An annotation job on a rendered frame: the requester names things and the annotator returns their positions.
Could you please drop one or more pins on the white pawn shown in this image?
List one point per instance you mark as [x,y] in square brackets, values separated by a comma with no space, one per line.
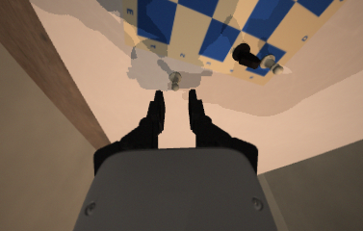
[268,62]
[175,78]

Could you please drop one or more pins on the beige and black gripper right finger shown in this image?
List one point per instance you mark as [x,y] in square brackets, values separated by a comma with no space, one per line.
[210,135]

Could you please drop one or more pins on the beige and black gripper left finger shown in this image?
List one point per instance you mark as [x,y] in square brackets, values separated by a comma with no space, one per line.
[145,136]

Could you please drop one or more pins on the blue and tan chessboard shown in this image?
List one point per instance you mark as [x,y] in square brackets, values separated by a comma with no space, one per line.
[206,32]

